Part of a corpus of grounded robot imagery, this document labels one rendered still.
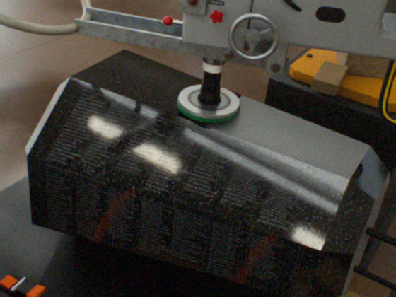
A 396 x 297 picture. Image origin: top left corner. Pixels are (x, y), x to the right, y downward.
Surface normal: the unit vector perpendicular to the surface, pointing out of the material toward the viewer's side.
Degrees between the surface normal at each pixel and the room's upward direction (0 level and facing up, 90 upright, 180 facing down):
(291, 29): 90
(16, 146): 0
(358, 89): 0
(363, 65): 90
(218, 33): 90
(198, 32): 90
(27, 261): 0
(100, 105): 45
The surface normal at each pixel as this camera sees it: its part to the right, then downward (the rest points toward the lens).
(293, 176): -0.25, -0.32
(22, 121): 0.10, -0.86
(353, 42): -0.15, 0.49
